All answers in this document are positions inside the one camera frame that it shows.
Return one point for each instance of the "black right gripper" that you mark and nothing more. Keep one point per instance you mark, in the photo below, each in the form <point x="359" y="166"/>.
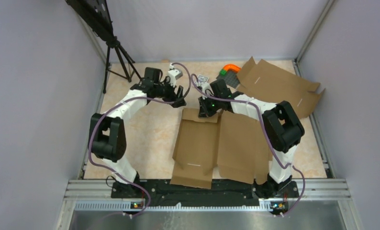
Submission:
<point x="204" y="111"/>

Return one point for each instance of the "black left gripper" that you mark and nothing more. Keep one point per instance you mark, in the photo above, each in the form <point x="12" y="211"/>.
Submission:
<point x="173" y="96"/>

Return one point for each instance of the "brown cardboard box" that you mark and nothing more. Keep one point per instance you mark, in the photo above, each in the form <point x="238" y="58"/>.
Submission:
<point x="232" y="143"/>
<point x="269" y="83"/>

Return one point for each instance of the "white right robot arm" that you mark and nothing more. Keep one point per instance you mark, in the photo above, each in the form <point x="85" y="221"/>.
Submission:
<point x="281" y="128"/>

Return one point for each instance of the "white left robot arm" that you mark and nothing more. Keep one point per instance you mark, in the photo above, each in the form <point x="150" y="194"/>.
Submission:
<point x="107" y="132"/>

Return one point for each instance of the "blue playing card deck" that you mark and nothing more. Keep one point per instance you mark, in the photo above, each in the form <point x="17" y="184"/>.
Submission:
<point x="202" y="78"/>

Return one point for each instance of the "grey toy brick plate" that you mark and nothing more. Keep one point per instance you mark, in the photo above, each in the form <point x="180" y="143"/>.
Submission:
<point x="230" y="78"/>

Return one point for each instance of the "green toy brick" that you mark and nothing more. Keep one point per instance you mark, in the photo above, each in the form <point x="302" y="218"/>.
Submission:
<point x="222" y="72"/>

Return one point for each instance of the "black tripod stand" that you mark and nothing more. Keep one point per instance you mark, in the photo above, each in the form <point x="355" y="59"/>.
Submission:
<point x="125" y="60"/>

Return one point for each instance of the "orange curved toy piece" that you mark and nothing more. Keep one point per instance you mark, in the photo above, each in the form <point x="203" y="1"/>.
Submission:
<point x="232" y="67"/>

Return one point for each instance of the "black perforated board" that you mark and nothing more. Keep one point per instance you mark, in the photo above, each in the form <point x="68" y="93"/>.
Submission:
<point x="96" y="15"/>

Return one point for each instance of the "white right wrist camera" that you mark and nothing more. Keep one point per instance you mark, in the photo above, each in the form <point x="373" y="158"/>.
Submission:
<point x="206" y="88"/>

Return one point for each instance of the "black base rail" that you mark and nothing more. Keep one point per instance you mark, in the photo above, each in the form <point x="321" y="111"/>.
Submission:
<point x="223" y="193"/>

